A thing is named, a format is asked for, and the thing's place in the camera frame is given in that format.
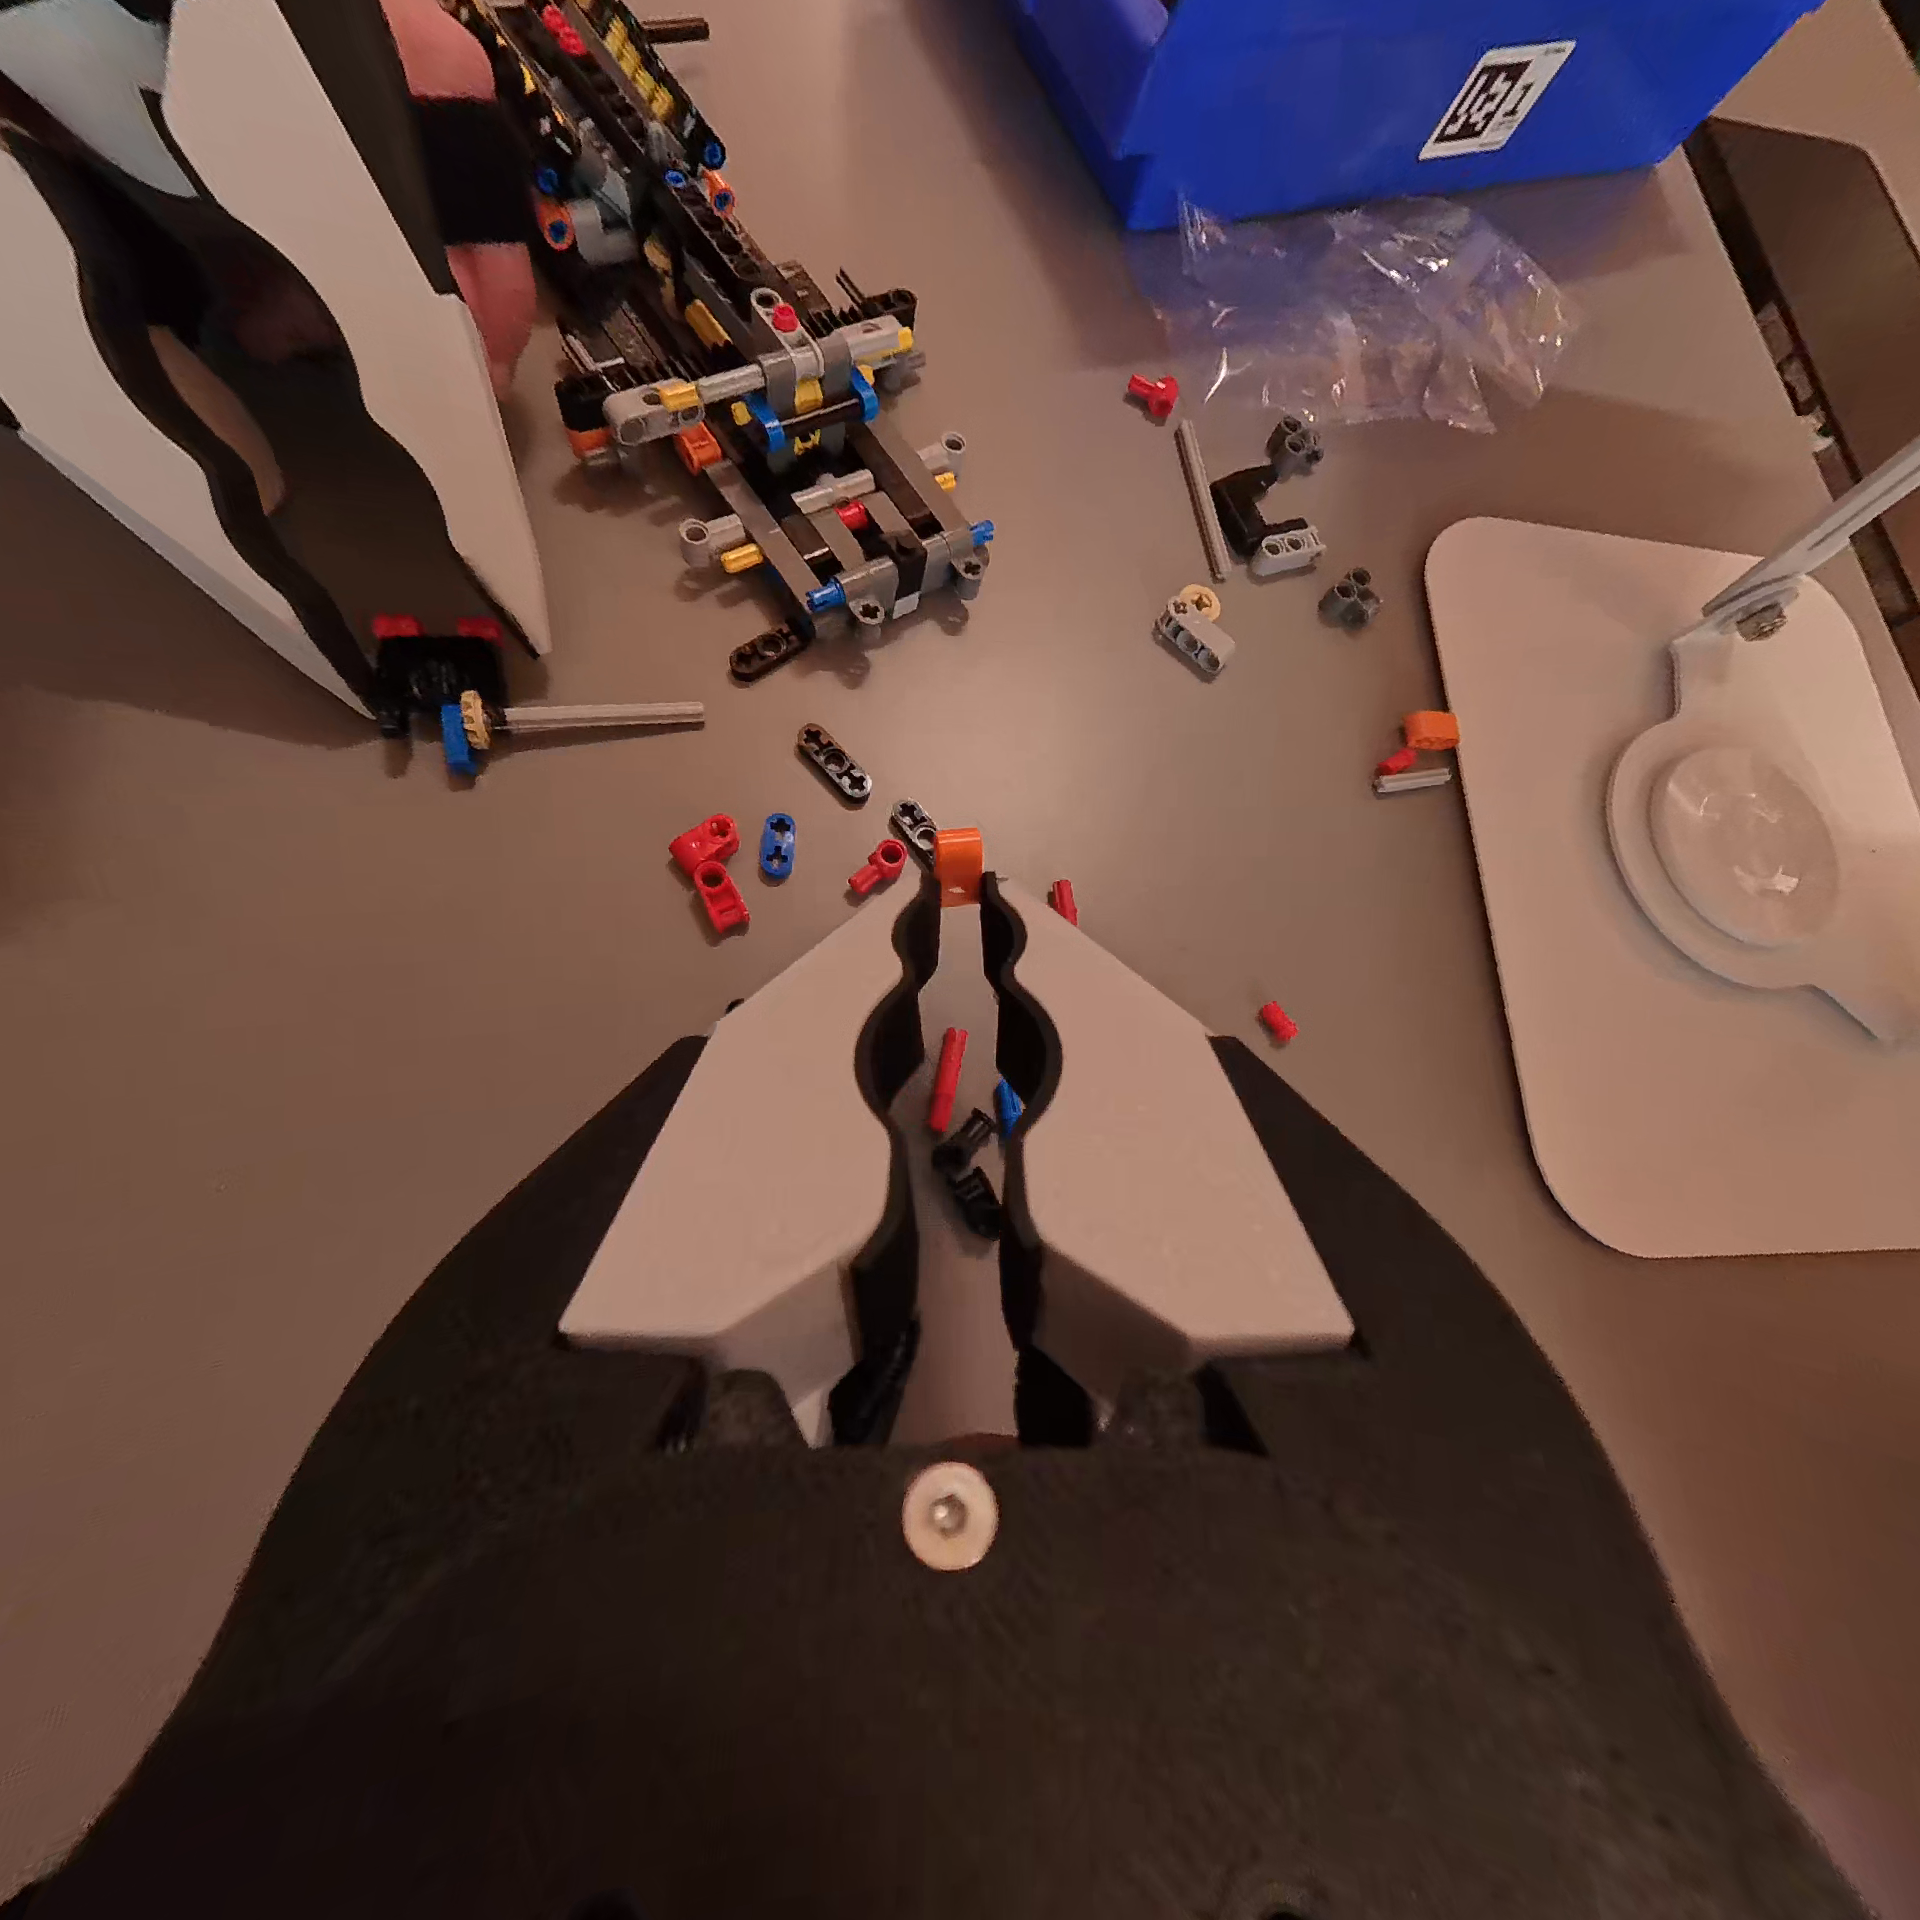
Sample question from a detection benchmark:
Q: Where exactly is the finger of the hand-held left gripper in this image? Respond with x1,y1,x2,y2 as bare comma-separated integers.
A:
0,134,379,722
158,0,554,662

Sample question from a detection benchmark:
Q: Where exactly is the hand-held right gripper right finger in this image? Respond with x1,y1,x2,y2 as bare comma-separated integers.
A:
976,877,1360,1449

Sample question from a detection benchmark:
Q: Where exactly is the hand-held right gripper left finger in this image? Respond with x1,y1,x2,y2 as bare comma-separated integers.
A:
555,873,944,1449

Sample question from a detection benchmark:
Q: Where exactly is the small black lego subassembly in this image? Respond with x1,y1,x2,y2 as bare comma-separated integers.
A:
368,613,512,782

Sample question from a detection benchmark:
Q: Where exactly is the long grey lego axle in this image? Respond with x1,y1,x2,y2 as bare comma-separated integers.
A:
498,700,706,737

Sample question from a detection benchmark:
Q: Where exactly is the large lego technic chassis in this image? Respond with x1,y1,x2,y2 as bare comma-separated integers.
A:
451,0,999,684

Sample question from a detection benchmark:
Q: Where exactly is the light grey lego beam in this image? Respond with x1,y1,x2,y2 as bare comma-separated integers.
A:
1152,592,1239,681

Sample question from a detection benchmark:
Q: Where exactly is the short grey lego axle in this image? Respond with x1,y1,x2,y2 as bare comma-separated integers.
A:
1175,420,1235,586

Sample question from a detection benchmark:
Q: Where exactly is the blue storage bin white label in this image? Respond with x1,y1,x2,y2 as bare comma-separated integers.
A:
1001,0,1824,233

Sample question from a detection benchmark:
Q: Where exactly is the pile of clear plastic bags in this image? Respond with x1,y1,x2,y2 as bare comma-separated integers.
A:
1126,194,1585,437

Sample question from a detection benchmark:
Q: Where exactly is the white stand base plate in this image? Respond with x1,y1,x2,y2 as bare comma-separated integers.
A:
1423,435,1920,1262

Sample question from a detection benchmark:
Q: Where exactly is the black and grey lego bracket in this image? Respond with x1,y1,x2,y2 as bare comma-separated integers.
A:
1207,417,1329,586

